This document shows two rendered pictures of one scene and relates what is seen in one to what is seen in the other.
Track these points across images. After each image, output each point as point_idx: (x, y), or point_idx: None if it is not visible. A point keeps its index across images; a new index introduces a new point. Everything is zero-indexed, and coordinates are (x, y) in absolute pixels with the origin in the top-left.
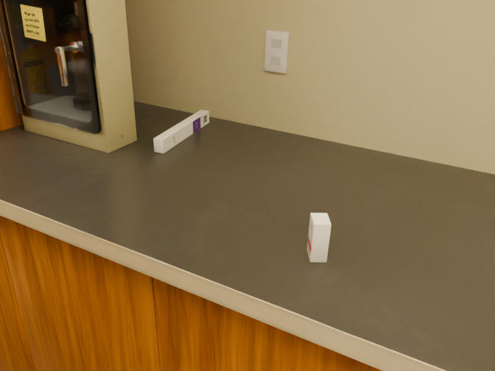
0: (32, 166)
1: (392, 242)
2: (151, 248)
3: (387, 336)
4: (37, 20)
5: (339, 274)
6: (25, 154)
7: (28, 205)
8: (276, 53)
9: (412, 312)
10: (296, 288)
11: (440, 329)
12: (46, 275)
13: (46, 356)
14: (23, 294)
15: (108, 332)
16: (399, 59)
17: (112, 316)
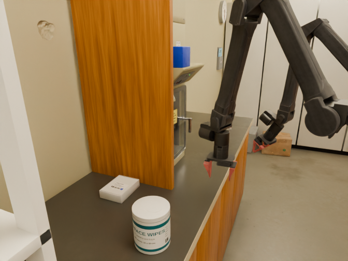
0: (203, 165)
1: None
2: (238, 141)
3: (246, 125)
4: (175, 114)
5: (233, 127)
6: (192, 170)
7: None
8: None
9: (239, 124)
10: (240, 130)
11: (242, 122)
12: (226, 186)
13: (221, 230)
14: (221, 207)
15: (231, 184)
16: None
17: (232, 176)
